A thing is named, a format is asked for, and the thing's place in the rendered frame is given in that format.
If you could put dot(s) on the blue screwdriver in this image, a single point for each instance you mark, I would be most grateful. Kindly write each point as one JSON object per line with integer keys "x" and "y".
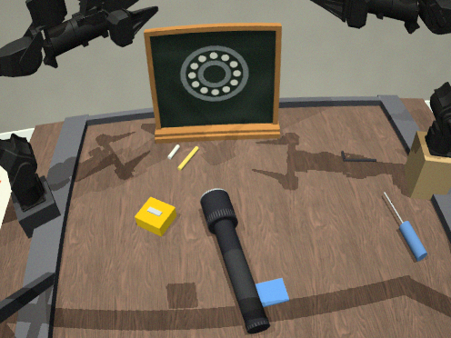
{"x": 411, "y": 238}

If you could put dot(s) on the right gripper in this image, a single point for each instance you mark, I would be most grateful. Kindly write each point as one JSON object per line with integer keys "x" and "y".
{"x": 354, "y": 12}

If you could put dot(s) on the black flashlight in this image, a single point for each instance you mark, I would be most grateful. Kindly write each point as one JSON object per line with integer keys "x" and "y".
{"x": 221, "y": 220}

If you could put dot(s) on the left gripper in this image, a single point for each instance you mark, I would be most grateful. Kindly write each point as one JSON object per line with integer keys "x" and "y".
{"x": 118, "y": 19}

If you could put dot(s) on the white chalk stick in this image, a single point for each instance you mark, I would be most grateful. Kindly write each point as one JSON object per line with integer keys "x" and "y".
{"x": 173, "y": 152}

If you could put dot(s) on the yellow stick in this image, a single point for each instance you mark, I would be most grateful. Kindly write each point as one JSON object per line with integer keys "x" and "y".
{"x": 181, "y": 166}

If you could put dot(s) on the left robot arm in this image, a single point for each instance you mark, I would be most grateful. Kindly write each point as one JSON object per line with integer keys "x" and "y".
{"x": 20, "y": 58}

